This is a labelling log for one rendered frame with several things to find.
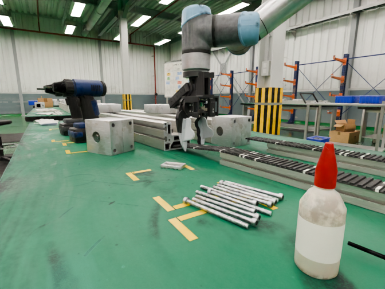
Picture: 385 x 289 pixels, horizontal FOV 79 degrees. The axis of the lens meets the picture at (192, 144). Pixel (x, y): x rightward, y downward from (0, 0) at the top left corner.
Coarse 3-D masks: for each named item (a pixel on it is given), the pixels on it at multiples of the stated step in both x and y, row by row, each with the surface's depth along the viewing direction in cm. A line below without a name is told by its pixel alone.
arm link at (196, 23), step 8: (184, 8) 57; (192, 8) 56; (200, 8) 56; (208, 8) 57; (184, 16) 57; (192, 16) 56; (200, 16) 56; (208, 16) 56; (184, 24) 57; (192, 24) 56; (200, 24) 56; (208, 24) 55; (184, 32) 58; (192, 32) 57; (200, 32) 56; (208, 32) 56; (184, 40) 58; (192, 40) 57; (200, 40) 57; (208, 40) 57; (184, 48) 58; (192, 48) 57; (200, 48) 57; (208, 48) 59
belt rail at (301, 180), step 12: (228, 156) 53; (240, 168) 51; (252, 168) 48; (264, 168) 46; (276, 168) 44; (276, 180) 44; (288, 180) 42; (300, 180) 41; (312, 180) 39; (348, 192) 35; (360, 192) 34; (372, 192) 32; (360, 204) 34; (372, 204) 33; (384, 204) 32
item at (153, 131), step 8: (120, 112) 114; (136, 120) 81; (144, 120) 76; (152, 120) 73; (160, 120) 73; (168, 120) 78; (136, 128) 82; (144, 128) 77; (152, 128) 73; (160, 128) 71; (168, 128) 70; (176, 128) 75; (136, 136) 83; (144, 136) 78; (152, 136) 76; (160, 136) 70; (168, 136) 69; (176, 136) 74; (152, 144) 74; (160, 144) 70; (168, 144) 70
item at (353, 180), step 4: (352, 176) 37; (356, 176) 37; (360, 176) 37; (364, 176) 37; (344, 180) 35; (348, 180) 35; (352, 180) 36; (356, 180) 35; (360, 180) 35; (348, 184) 34; (352, 184) 34; (356, 184) 34
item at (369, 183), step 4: (364, 180) 35; (368, 180) 35; (372, 180) 36; (376, 180) 35; (380, 180) 35; (360, 184) 33; (364, 184) 33; (368, 184) 34; (372, 184) 33; (376, 184) 34; (364, 188) 33; (368, 188) 32; (372, 188) 32
